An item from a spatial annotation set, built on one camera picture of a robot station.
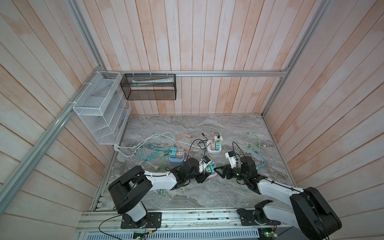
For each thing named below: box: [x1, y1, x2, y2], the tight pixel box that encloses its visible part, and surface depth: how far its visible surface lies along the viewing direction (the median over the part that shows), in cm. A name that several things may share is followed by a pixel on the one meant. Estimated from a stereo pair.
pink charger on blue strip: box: [176, 151, 183, 159], surface depth 92 cm
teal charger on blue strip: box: [169, 146, 177, 158], surface depth 92 cm
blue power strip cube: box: [168, 151, 185, 164], surface depth 94 cm
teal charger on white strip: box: [215, 141, 220, 151], surface depth 97 cm
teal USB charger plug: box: [210, 163, 216, 175], surface depth 85 cm
